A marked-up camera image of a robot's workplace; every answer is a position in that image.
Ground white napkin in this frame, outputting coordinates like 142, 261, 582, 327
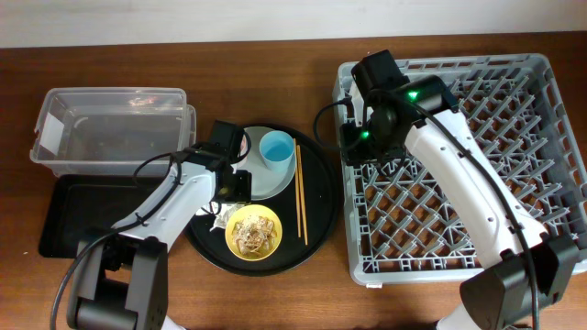
195, 203, 244, 231

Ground yellow bowl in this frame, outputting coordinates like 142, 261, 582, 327
225, 204, 283, 262

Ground blue plastic cup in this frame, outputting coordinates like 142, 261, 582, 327
260, 130, 294, 172

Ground wooden chopstick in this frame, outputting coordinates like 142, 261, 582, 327
293, 138, 302, 238
297, 145, 308, 246

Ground pink plastic cup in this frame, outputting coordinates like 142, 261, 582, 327
238, 133, 249, 157

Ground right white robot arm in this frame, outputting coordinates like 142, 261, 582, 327
351, 75, 579, 329

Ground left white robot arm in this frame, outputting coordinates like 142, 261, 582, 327
66, 152, 252, 330

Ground clear plastic waste bin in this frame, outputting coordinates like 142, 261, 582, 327
29, 87, 196, 177

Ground light grey plate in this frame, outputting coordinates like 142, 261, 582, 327
236, 126, 295, 201

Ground food scraps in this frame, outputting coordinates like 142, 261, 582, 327
233, 215, 277, 259

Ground round black serving tray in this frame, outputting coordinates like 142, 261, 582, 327
184, 124, 341, 277

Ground black rectangular tray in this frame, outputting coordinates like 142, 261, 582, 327
39, 174, 161, 259

